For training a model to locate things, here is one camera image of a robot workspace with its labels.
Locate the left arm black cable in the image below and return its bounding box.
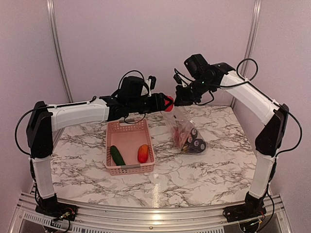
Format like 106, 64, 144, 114
14, 70, 149, 156

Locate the aluminium frame post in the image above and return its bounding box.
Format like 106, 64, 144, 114
230, 0, 262, 109
47, 0, 73, 102

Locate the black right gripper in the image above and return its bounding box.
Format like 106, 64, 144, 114
173, 76, 214, 106

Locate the left rear aluminium frame post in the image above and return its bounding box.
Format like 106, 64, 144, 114
47, 0, 73, 102

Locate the purple eggplant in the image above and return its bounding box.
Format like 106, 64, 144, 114
182, 128, 207, 154

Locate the rear aluminium table rail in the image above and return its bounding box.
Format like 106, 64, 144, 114
174, 103, 231, 107

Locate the orange yellow fruit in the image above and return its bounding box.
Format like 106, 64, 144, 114
138, 144, 149, 164

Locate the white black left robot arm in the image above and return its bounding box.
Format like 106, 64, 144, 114
26, 75, 173, 216

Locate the clear zip top bag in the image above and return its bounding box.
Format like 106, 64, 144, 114
161, 107, 207, 154

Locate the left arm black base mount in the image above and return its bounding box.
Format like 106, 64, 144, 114
35, 202, 78, 221

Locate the red bumpy fruit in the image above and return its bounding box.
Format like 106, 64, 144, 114
164, 96, 174, 112

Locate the pink perforated plastic basket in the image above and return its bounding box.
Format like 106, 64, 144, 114
104, 119, 156, 176

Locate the left aluminium table rail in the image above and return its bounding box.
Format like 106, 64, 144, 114
52, 128, 64, 148

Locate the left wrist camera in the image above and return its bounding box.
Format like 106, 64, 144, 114
146, 76, 156, 97

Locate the red lychee bunch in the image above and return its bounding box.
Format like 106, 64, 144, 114
173, 122, 192, 148

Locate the aluminium table rail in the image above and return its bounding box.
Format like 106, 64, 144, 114
52, 128, 64, 148
9, 191, 292, 233
174, 103, 231, 107

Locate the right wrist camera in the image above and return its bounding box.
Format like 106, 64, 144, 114
173, 68, 191, 87

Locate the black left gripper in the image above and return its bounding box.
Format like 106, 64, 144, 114
128, 92, 173, 114

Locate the dark green cucumber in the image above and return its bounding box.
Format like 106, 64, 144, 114
110, 146, 126, 166

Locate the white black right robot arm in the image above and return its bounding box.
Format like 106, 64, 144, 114
174, 54, 288, 217

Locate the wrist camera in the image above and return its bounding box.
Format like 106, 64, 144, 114
146, 76, 156, 97
173, 68, 191, 87

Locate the front aluminium table rail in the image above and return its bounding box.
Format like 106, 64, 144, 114
9, 191, 292, 233

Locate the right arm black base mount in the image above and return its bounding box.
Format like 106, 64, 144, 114
223, 204, 267, 222

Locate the right rear aluminium frame post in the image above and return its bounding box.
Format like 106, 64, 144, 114
230, 0, 262, 109

